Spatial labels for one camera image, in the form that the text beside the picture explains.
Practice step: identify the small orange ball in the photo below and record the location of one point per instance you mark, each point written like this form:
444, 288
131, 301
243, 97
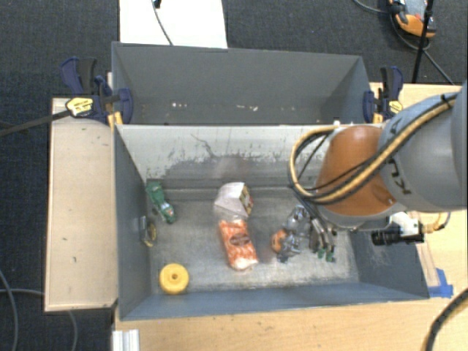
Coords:
277, 240

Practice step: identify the pale wood board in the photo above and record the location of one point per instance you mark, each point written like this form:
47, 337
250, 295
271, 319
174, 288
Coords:
82, 214

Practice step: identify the grey metal bin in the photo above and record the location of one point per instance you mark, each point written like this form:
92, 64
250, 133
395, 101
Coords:
226, 86

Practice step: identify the orange and white packet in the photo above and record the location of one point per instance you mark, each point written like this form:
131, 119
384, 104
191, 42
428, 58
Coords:
237, 243

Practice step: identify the white carton with red print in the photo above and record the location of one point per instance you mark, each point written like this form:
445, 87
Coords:
232, 199

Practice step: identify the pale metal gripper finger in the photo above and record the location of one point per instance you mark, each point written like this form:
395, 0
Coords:
286, 255
297, 240

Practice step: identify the green toy car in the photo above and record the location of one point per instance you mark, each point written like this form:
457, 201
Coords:
161, 203

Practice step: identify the black cylinder on white bracket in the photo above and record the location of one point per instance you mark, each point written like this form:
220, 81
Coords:
387, 237

